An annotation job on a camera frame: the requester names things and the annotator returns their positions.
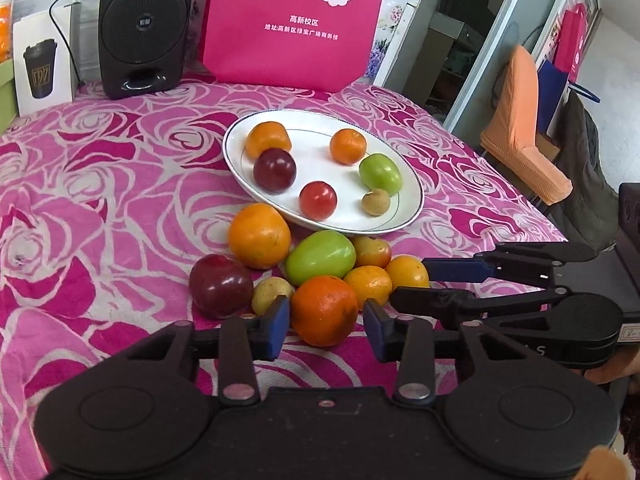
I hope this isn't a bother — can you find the blue bag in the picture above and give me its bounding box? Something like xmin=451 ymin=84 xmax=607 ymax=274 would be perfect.
xmin=537 ymin=60 xmax=568 ymax=138

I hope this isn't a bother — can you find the green mango-shaped fruit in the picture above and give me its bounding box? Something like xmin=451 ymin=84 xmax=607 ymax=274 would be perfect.
xmin=285 ymin=230 xmax=357 ymax=286

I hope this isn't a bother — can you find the bright red plum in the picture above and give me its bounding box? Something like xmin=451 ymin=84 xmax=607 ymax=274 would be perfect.
xmin=299 ymin=181 xmax=338 ymax=220

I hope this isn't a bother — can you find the white box with cup print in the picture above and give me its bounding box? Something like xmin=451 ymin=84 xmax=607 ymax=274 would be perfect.
xmin=12 ymin=2 xmax=78 ymax=116

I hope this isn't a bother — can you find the medium orange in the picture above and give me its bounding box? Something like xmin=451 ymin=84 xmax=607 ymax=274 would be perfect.
xmin=245 ymin=122 xmax=292 ymax=159

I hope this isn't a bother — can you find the small yellow-green jujube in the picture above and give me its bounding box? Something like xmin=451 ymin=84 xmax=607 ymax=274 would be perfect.
xmin=251 ymin=276 xmax=295 ymax=316
xmin=361 ymin=189 xmax=391 ymax=217

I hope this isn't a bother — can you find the large orange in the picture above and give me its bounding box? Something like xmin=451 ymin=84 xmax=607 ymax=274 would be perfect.
xmin=228 ymin=203 xmax=292 ymax=269

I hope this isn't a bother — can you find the white plate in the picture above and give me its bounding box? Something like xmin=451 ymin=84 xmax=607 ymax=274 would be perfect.
xmin=222 ymin=109 xmax=425 ymax=236

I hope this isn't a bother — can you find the orange covered chair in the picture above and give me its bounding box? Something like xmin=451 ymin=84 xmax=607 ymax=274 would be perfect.
xmin=480 ymin=45 xmax=573 ymax=206

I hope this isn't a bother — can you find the white door frame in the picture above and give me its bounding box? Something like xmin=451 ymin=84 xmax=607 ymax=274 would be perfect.
xmin=442 ymin=0 xmax=573 ymax=133

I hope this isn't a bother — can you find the orange paper cup package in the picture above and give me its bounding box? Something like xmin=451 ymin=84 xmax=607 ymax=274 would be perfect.
xmin=0 ymin=2 xmax=13 ymax=63

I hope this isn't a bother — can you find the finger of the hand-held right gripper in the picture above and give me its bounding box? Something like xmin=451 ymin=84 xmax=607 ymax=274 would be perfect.
xmin=390 ymin=285 xmax=571 ymax=331
xmin=422 ymin=241 xmax=597 ymax=291

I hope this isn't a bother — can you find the small yellow tangerine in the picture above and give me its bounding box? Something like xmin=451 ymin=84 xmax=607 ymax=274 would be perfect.
xmin=343 ymin=265 xmax=393 ymax=311
xmin=385 ymin=255 xmax=431 ymax=289

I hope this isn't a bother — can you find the black cable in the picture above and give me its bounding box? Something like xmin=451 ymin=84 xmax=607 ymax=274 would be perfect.
xmin=49 ymin=0 xmax=85 ymax=87

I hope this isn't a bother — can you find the green apple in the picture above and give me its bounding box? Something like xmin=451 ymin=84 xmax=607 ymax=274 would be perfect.
xmin=358 ymin=153 xmax=403 ymax=197

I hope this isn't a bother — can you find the orange tangerine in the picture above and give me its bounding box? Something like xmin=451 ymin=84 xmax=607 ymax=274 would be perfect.
xmin=291 ymin=275 xmax=359 ymax=347
xmin=329 ymin=129 xmax=367 ymax=165

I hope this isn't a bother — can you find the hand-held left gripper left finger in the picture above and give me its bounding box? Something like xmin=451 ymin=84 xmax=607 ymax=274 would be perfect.
xmin=120 ymin=295 xmax=291 ymax=407

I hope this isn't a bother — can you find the dark cloth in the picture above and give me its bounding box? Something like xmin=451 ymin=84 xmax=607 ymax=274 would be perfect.
xmin=550 ymin=92 xmax=623 ymax=251

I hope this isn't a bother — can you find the pink rose printed tablecloth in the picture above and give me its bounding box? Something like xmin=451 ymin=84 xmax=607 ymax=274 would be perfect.
xmin=0 ymin=77 xmax=571 ymax=480

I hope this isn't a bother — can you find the magenta printed bag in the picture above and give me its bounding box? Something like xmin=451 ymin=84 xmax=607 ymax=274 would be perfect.
xmin=200 ymin=0 xmax=388 ymax=93

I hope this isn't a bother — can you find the dark red plum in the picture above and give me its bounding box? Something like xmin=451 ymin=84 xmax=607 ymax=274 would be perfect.
xmin=253 ymin=148 xmax=297 ymax=195
xmin=189 ymin=254 xmax=254 ymax=320

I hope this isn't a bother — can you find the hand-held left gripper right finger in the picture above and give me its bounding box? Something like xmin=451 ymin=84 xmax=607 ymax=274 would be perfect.
xmin=364 ymin=299 xmax=531 ymax=407

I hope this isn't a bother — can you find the black speaker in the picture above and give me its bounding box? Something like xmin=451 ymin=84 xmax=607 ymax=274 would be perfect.
xmin=98 ymin=0 xmax=196 ymax=100

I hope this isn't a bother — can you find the green cardboard box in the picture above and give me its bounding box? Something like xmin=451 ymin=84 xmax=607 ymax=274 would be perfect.
xmin=0 ymin=60 xmax=16 ymax=126

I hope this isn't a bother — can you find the small red-green jujube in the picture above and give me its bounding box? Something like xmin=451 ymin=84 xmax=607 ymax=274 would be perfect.
xmin=352 ymin=236 xmax=392 ymax=269

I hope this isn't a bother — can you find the hanging pink bag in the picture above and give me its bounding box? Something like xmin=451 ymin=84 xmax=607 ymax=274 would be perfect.
xmin=552 ymin=2 xmax=588 ymax=86

